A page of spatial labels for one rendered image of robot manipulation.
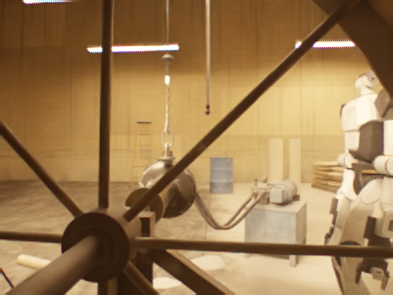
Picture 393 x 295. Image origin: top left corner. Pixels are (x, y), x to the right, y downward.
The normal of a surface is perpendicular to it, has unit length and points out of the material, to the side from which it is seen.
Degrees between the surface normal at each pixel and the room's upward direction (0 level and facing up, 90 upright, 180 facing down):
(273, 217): 90
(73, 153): 90
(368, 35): 90
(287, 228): 90
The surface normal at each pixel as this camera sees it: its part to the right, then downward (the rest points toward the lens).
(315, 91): -0.07, 0.00
